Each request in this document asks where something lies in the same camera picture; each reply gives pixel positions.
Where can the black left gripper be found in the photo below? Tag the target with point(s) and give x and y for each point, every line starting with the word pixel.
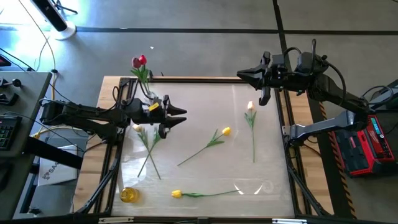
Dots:
pixel 140 116

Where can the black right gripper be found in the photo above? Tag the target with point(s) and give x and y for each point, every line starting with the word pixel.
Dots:
pixel 280 81

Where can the pale peach artificial tulip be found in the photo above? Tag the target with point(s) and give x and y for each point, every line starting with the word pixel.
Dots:
pixel 137 127
pixel 250 105

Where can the yellow artificial tulip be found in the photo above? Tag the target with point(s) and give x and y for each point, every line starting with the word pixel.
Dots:
pixel 176 194
pixel 226 131

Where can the bright red artificial tulip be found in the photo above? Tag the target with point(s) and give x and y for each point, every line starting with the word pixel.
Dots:
pixel 142 59

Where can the dull red artificial tulip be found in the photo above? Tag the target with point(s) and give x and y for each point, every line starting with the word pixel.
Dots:
pixel 136 63

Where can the amber glass vase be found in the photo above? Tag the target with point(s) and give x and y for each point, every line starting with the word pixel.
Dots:
pixel 129 195

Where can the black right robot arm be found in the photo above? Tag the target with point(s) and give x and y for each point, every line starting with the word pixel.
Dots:
pixel 329 90

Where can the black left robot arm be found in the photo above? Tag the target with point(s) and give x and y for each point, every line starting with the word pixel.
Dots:
pixel 81 113

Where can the clear glass vase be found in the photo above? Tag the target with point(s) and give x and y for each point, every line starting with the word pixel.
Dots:
pixel 149 96

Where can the black diagonal beam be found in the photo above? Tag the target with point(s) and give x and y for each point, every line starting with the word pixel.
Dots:
pixel 53 152

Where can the white printed box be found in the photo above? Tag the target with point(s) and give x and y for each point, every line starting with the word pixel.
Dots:
pixel 59 174

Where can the red and black power unit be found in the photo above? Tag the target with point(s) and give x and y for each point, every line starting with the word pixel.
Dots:
pixel 363 152

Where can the dark grey case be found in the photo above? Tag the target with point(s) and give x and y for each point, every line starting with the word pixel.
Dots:
pixel 388 96

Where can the white black tower fan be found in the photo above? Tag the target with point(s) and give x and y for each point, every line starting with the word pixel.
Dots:
pixel 63 31

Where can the black yellow hazard tape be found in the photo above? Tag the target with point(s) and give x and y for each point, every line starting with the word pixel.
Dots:
pixel 344 186

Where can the grey side desk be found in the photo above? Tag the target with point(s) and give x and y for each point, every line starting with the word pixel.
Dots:
pixel 31 93

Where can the black desk knob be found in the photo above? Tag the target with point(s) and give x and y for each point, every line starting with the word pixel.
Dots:
pixel 16 82

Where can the black backlit keyboard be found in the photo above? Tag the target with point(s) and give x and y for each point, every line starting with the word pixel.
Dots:
pixel 7 133

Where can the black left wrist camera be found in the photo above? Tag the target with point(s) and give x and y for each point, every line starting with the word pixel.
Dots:
pixel 154 106

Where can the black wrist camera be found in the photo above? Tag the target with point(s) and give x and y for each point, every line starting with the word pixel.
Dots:
pixel 279 62
pixel 154 106

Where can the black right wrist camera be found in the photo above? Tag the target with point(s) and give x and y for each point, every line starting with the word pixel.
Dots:
pixel 279 62

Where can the black aluminium table frame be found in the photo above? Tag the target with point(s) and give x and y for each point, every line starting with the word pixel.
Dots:
pixel 202 80

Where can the silver metal bracket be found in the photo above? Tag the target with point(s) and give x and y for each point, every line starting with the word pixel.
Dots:
pixel 289 221
pixel 116 220

